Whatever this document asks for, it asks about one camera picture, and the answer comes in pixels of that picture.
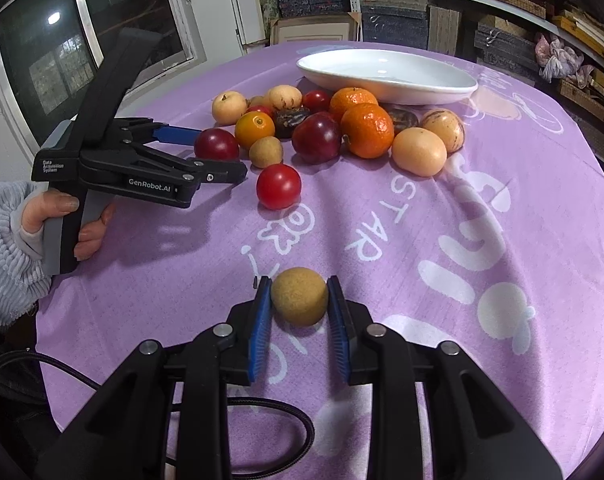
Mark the large dark red plum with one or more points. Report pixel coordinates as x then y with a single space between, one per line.
317 139

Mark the pink plastic bag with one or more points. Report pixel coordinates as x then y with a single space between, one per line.
556 60

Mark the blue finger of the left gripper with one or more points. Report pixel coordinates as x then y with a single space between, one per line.
176 135

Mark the person's left hand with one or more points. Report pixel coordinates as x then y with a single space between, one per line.
52 204

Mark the window with white frame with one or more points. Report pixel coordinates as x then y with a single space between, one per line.
50 51

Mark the small red tomato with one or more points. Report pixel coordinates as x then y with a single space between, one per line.
316 101

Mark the red cherry tomato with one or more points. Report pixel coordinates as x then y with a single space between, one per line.
278 187

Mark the yellow orange tomato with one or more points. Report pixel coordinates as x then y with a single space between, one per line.
252 127

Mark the small brown longan fruit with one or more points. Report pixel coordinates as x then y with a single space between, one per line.
300 296

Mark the dark purple passion fruit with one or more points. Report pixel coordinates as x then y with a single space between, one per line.
287 120

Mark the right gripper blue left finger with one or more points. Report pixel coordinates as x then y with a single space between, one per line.
260 320

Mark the pale loquat with stem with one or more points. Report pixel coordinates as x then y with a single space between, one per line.
284 97

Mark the purple printed tablecloth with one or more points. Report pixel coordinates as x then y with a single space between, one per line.
502 252

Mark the striped beige pepino fruit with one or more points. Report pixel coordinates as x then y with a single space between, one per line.
447 126

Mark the large orange mandarin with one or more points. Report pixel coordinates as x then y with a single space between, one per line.
368 130

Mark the smooth beige round fruit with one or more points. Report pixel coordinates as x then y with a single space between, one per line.
419 151

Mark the white metal shelf unit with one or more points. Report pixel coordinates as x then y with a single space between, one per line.
482 5

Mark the grey ribbed sleeve forearm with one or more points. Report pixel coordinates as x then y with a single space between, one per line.
23 280

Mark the small tan longan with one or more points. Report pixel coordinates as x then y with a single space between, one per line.
266 152

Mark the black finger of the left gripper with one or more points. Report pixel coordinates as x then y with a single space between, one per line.
219 171

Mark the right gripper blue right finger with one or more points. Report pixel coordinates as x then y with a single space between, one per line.
341 328

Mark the cardboard box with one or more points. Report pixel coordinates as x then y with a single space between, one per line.
325 27

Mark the pale yellow loquat fruit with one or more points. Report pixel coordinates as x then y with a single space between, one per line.
228 107

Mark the white oval plate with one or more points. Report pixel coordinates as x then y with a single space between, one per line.
392 76

